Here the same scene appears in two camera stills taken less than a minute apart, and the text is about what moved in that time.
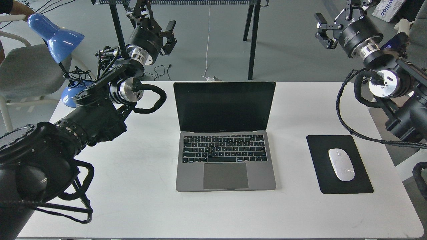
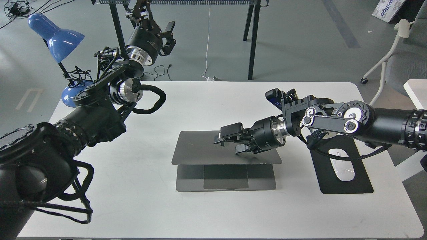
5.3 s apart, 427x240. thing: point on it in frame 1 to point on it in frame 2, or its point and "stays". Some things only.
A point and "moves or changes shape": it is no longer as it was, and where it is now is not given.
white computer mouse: [342, 164] stays
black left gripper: [147, 40] stays
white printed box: [386, 9] stays
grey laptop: [223, 143] moves or changes shape
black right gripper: [360, 37] to [265, 134]
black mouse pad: [329, 182] stays
